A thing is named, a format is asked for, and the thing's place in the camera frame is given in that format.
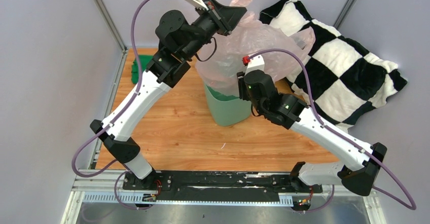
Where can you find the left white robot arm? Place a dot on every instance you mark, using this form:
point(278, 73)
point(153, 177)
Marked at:
point(179, 41)

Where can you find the pink translucent trash bag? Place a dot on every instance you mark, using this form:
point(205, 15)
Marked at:
point(220, 66)

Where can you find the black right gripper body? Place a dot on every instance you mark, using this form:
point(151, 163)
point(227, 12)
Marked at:
point(243, 92)

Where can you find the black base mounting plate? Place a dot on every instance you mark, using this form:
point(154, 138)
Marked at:
point(219, 186)

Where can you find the green plastic trash bin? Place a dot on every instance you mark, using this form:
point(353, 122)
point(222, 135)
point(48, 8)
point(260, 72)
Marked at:
point(226, 110)

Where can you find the black white checkered blanket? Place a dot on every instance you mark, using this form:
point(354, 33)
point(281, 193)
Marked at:
point(343, 78)

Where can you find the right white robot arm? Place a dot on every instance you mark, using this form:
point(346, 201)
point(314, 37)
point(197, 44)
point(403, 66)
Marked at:
point(356, 168)

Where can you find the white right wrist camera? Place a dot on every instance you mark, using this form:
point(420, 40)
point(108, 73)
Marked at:
point(255, 63)

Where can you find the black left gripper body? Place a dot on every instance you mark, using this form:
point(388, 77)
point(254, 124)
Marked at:
point(221, 24)

